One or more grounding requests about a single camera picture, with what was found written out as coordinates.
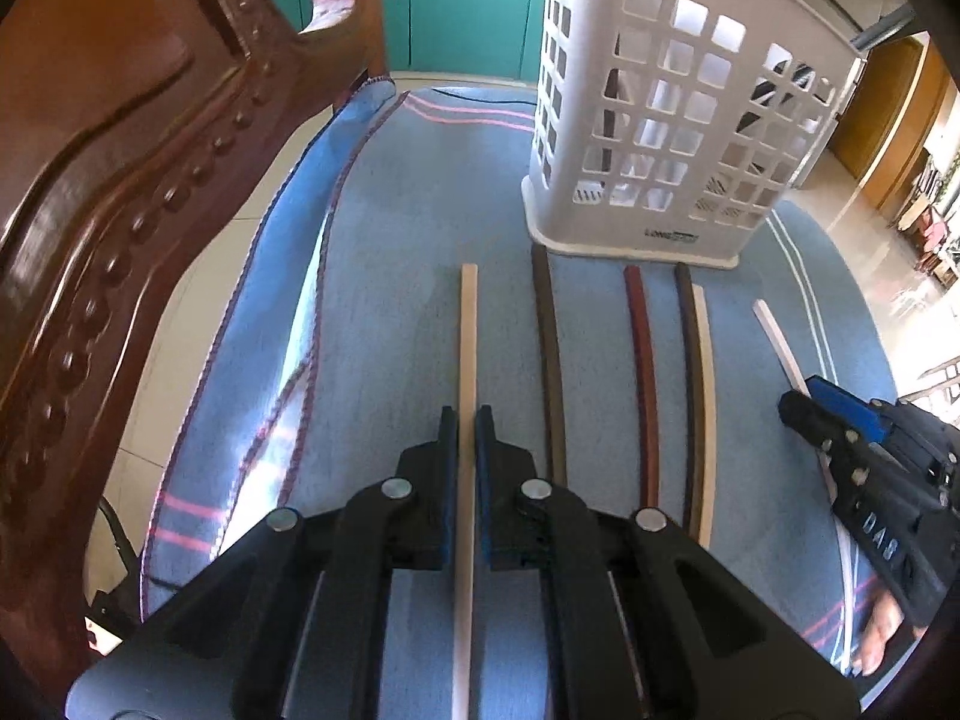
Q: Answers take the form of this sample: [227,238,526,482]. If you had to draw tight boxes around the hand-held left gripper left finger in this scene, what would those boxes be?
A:
[66,405,460,720]

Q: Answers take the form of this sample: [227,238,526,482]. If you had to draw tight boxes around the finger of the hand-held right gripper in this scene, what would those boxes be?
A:
[777,388,854,456]
[803,376,899,441]

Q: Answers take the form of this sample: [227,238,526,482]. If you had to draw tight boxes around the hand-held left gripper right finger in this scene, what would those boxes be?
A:
[474,405,861,720]

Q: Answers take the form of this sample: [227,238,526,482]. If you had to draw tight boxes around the pale white chopstick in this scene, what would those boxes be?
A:
[751,299,861,680]

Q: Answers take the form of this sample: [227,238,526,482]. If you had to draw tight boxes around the light wood chopstick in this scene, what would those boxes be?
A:
[451,263,480,720]
[690,283,719,554]

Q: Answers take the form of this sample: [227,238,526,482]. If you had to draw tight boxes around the dark brown chopstick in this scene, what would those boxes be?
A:
[673,262,707,535]
[530,243,569,486]

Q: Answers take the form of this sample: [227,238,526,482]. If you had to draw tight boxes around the reddish brown chopstick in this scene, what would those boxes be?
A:
[623,265,662,512]

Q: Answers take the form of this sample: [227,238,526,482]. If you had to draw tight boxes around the white plastic slotted basket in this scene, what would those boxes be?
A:
[520,0,868,271]

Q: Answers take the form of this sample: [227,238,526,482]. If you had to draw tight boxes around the person's bare foot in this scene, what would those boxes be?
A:
[853,587,914,677]

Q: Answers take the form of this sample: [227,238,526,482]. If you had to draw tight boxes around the brown wooden room door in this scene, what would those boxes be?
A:
[831,34,955,212]

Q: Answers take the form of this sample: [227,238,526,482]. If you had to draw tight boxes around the blue striped cloth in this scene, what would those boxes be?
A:
[137,77,902,720]

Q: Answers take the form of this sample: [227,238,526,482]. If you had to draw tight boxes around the carved brown wooden chair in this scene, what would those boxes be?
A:
[0,0,392,695]

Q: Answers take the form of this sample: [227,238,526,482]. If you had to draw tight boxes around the teal base cabinets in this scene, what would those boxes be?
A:
[296,0,550,85]

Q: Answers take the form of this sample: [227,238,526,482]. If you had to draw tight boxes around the black cable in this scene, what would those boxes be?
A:
[96,496,145,620]

